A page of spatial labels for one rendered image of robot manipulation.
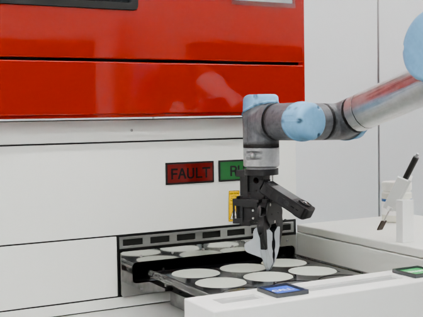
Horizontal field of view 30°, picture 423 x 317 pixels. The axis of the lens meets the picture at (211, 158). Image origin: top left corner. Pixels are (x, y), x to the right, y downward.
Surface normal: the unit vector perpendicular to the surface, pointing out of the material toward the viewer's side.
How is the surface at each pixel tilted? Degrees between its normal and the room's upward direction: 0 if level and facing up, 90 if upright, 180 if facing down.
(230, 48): 90
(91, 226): 90
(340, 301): 90
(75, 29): 90
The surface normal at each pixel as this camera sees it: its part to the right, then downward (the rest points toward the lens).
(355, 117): -0.68, 0.39
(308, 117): 0.61, 0.03
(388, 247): -0.88, 0.04
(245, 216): -0.51, 0.05
